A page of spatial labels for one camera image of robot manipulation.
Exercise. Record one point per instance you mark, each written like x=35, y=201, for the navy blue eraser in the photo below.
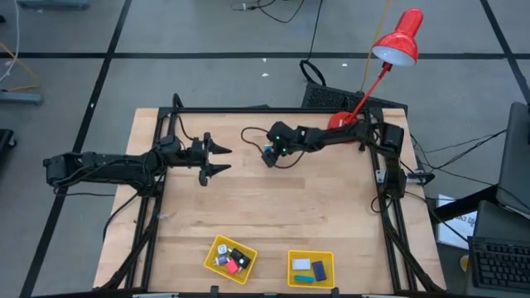
x=319, y=271

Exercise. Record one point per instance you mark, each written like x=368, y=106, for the black table edge bracket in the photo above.
x=213, y=291
x=335, y=292

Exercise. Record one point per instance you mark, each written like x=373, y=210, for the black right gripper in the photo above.
x=285, y=138

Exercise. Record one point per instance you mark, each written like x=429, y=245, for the black aluminium table frame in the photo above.
x=269, y=110

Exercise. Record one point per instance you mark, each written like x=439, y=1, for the red desk lamp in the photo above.
x=399, y=39

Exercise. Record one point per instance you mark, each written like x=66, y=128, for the purple cube charger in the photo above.
x=222, y=260

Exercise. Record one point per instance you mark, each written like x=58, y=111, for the black keyboard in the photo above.
x=501, y=262

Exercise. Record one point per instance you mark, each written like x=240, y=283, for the pink cube charger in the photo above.
x=232, y=267

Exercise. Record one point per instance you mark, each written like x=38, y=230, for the black floor object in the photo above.
x=5, y=140

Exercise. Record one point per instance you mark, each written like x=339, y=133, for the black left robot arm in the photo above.
x=116, y=167

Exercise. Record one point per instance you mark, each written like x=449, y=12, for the yellow round object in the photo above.
x=464, y=262

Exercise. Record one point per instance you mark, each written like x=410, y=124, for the black mesh panel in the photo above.
x=327, y=97

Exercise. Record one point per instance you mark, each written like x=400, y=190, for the white eraser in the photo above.
x=301, y=264

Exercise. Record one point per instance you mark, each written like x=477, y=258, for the light blue cube charger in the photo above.
x=268, y=148

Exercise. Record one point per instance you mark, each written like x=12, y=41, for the white paper sheet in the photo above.
x=453, y=232

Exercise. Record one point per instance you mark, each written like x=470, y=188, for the grey laptop lid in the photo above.
x=515, y=161

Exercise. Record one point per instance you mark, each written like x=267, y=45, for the black side table bar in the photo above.
x=463, y=205

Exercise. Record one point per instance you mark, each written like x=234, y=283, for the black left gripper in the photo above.
x=198, y=154

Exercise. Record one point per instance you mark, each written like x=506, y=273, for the green cube charger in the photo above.
x=222, y=249

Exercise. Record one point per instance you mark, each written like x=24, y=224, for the black cube charger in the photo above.
x=244, y=262
x=235, y=253

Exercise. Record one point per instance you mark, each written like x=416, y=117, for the teal eraser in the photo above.
x=304, y=278

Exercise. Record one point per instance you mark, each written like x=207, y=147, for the black clamp mount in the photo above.
x=422, y=178

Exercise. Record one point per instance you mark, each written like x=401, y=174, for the grey floor bar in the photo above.
x=54, y=4
x=20, y=98

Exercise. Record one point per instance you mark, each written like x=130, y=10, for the yellow plastic basket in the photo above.
x=240, y=276
x=321, y=254

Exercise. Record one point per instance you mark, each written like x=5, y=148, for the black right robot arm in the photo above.
x=343, y=134

